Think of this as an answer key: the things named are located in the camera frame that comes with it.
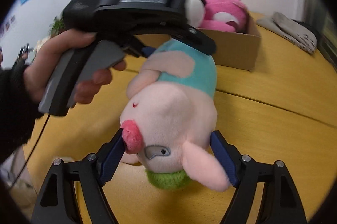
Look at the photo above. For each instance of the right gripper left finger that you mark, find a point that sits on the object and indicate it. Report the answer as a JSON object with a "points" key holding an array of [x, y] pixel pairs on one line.
{"points": [[56, 201]]}

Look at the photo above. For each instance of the white round plush toy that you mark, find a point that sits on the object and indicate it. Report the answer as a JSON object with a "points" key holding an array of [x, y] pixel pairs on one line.
{"points": [[195, 12]]}

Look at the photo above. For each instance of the pink pig plush teal shirt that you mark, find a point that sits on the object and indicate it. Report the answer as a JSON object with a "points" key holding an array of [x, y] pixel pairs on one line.
{"points": [[170, 115]]}

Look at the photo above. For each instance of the big pink bear plush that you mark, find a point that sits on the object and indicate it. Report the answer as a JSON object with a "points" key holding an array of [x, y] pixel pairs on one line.
{"points": [[225, 15]]}

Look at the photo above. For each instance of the black sleeved left forearm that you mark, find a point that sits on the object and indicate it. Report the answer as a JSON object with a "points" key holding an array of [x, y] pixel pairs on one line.
{"points": [[18, 111]]}

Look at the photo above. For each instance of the person's left hand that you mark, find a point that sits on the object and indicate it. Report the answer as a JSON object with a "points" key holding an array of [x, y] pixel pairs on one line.
{"points": [[37, 75]]}

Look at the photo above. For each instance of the green potted plant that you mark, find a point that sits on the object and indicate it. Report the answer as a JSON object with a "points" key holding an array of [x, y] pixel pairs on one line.
{"points": [[77, 14]]}

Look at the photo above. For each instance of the brown cardboard box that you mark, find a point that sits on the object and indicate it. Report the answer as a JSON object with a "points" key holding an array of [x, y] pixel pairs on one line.
{"points": [[237, 50]]}

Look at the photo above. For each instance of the grey patterned cloth bag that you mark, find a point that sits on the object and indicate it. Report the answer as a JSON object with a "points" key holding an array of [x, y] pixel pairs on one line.
{"points": [[290, 30]]}

